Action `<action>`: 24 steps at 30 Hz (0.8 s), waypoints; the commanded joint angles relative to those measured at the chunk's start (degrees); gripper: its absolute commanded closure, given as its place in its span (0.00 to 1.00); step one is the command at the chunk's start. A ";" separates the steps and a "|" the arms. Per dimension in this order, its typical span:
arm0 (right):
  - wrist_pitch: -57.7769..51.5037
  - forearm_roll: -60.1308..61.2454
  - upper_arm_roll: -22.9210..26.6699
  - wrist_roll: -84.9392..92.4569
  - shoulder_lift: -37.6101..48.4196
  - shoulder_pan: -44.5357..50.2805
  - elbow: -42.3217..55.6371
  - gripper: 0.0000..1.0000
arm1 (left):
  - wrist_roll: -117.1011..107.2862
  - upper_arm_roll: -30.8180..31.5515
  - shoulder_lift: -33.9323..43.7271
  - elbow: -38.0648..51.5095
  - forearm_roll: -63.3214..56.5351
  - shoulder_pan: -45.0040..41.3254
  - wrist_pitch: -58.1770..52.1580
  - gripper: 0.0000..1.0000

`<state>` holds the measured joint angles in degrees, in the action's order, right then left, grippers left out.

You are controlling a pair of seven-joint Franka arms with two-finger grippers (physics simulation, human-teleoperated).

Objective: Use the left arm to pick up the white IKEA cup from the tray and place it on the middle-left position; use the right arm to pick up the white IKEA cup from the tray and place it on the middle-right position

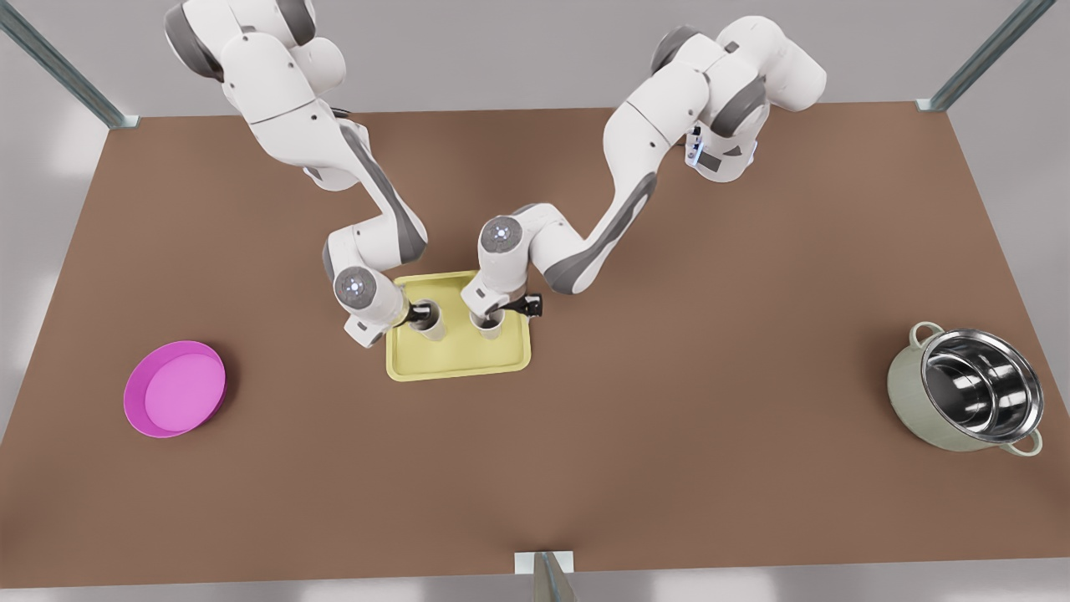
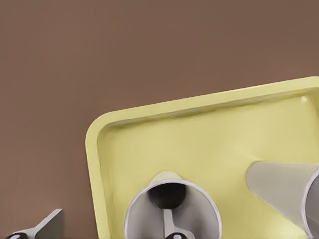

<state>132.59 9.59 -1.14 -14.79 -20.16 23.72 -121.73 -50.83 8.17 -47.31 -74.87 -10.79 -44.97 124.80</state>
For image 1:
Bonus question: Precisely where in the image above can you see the yellow rectangular tray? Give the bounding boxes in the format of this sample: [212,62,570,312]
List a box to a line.
[385,270,532,383]

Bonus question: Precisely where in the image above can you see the pale green steel pot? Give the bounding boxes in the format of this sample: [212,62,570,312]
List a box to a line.
[887,322,1045,457]

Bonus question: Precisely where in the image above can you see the silver frame post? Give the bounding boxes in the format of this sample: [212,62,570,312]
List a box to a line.
[0,0,140,130]
[513,551,576,602]
[916,0,1057,113]

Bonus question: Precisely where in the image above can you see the pink round bowl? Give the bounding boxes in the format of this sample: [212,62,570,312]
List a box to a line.
[124,340,227,438]

